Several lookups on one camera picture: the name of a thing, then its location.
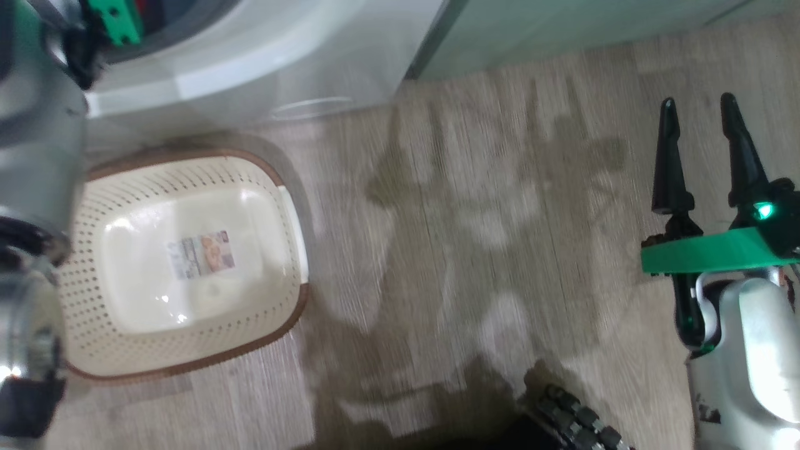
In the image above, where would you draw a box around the white front-load washing machine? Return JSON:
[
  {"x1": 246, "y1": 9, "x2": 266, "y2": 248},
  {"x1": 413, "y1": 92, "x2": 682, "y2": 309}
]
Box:
[{"x1": 83, "y1": 0, "x2": 448, "y2": 127}]

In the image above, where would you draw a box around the blurry printed label sticker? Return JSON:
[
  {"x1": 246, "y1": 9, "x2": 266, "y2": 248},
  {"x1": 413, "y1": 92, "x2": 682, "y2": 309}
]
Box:
[{"x1": 165, "y1": 229, "x2": 238, "y2": 281}]

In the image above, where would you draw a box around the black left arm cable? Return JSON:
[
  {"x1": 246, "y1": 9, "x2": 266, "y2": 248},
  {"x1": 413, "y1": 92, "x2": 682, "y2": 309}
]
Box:
[{"x1": 0, "y1": 215, "x2": 58, "y2": 264}]

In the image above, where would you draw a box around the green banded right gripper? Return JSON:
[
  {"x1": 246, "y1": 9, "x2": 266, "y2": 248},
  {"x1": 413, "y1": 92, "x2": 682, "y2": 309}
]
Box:
[{"x1": 640, "y1": 92, "x2": 800, "y2": 276}]

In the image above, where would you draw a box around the cream perforated laundry basket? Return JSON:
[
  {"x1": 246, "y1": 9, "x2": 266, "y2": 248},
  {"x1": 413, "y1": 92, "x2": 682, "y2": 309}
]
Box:
[{"x1": 55, "y1": 147, "x2": 312, "y2": 384}]

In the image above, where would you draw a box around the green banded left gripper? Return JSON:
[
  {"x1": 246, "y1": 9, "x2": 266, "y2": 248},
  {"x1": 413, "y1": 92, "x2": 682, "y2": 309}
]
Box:
[{"x1": 86, "y1": 0, "x2": 144, "y2": 48}]

